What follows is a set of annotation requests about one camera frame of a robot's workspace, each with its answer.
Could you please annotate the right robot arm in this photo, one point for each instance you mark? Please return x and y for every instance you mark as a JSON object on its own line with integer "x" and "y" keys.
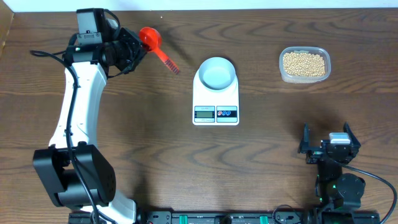
{"x": 340, "y": 194}

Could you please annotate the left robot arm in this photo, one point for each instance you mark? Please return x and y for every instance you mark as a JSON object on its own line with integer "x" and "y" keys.
{"x": 72, "y": 170}

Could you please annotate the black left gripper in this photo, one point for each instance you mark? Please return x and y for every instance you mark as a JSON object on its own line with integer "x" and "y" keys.
{"x": 138, "y": 51}

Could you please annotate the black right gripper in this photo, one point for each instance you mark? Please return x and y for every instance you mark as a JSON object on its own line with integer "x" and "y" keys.
{"x": 356, "y": 145}

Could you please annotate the soybeans in container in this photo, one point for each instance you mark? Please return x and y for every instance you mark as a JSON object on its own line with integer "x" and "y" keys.
{"x": 304, "y": 64}

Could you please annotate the grey round bowl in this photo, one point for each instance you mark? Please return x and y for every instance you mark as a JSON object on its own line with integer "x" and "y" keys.
{"x": 217, "y": 73}

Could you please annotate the cardboard panel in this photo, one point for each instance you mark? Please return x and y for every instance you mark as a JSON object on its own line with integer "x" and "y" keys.
{"x": 6, "y": 19}

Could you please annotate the clear plastic container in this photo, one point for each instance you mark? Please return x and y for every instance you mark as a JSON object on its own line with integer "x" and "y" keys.
{"x": 312, "y": 50}

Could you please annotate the white digital kitchen scale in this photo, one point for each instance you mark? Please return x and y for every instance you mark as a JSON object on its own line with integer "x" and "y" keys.
{"x": 215, "y": 107}

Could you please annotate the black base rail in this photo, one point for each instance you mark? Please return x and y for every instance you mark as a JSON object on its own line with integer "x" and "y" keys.
{"x": 283, "y": 216}

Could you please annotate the red plastic measuring scoop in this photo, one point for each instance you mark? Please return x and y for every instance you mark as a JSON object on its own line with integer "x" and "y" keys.
{"x": 152, "y": 41}

